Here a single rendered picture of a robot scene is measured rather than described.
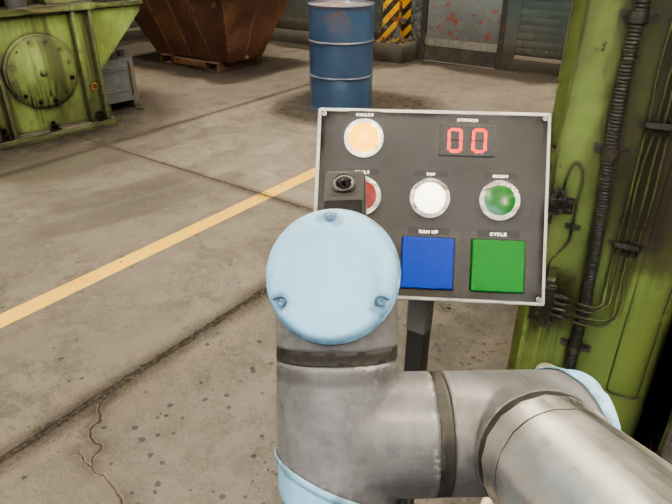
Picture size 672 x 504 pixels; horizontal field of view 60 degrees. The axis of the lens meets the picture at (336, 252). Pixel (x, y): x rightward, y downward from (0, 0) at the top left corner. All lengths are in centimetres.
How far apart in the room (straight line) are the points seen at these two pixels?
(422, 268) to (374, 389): 46
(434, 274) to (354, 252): 48
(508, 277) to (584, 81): 37
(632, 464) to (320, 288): 20
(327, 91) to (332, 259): 496
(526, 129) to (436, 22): 686
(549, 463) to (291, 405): 17
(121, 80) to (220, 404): 409
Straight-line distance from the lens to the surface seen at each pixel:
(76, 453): 210
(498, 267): 87
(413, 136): 88
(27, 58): 502
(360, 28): 526
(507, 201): 88
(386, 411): 42
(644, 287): 119
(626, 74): 105
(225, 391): 217
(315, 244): 39
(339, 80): 528
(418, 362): 111
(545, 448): 35
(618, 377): 130
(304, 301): 39
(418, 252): 86
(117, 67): 574
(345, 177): 63
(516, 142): 90
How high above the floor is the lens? 143
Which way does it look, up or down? 29 degrees down
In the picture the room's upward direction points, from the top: straight up
